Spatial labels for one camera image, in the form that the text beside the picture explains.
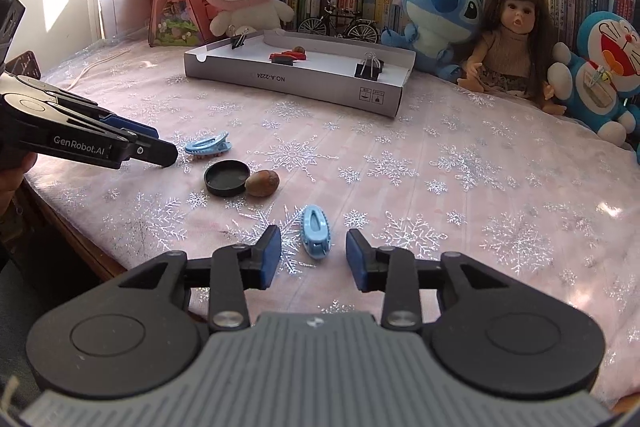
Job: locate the blue hair clip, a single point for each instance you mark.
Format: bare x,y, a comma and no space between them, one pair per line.
316,234
207,147

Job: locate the brown walnut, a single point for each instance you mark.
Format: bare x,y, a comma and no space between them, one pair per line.
262,183
299,51

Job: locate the black round lid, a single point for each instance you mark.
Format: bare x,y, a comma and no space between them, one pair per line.
226,179

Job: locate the pale pink board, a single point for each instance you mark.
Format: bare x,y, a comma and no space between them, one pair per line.
125,7

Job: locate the black model bicycle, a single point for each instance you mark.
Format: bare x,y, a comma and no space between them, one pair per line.
357,29

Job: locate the pink snowflake tablecloth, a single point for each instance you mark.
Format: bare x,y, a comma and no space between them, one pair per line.
450,187

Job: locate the white cardboard box tray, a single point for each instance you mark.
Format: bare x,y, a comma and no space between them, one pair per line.
300,84

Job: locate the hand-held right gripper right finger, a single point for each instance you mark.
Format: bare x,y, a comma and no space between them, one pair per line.
356,259

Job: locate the black binder clip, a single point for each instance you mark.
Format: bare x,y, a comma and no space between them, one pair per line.
238,41
369,69

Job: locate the blue robot cat plush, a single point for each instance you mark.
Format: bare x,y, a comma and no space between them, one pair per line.
600,72

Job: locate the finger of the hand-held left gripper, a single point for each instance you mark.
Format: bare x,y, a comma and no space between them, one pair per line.
127,125
155,152

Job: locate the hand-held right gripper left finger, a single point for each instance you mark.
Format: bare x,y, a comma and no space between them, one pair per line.
270,259

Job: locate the brown-haired doll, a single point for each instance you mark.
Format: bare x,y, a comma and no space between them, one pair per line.
515,42

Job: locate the blue alien plush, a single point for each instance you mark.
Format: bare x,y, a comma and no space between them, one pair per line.
440,17

